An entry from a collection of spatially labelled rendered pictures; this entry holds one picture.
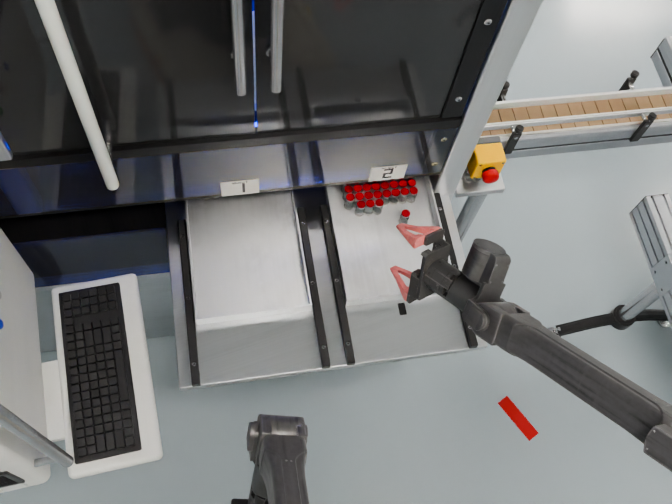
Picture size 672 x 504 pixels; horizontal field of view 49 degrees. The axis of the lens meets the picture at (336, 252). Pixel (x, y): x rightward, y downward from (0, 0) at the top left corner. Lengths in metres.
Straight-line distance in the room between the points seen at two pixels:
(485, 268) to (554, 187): 1.85
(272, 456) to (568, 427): 1.78
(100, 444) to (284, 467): 0.73
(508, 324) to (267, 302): 0.68
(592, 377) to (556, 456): 1.58
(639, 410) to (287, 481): 0.47
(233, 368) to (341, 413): 0.94
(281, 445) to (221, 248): 0.77
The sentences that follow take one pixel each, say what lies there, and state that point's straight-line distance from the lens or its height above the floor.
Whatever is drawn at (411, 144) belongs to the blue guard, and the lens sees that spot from 1.64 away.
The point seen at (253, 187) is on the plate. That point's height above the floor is 1.02.
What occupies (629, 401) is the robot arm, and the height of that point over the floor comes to 1.53.
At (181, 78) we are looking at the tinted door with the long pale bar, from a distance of 1.36.
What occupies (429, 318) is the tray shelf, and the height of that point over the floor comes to 0.88.
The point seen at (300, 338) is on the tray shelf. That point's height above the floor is 0.88.
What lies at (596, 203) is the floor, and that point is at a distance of 3.11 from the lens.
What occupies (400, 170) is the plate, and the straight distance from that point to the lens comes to 1.72.
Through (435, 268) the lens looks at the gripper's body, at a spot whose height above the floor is 1.31.
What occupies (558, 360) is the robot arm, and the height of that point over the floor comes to 1.45.
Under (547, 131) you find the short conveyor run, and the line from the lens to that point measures 2.00.
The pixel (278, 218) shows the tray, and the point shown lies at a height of 0.88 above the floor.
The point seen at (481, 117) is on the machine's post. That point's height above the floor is 1.21.
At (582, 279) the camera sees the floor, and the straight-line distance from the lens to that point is 2.93.
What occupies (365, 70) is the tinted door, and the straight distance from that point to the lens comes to 1.41.
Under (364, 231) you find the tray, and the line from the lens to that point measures 1.79.
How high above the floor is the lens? 2.47
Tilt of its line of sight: 64 degrees down
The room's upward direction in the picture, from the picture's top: 11 degrees clockwise
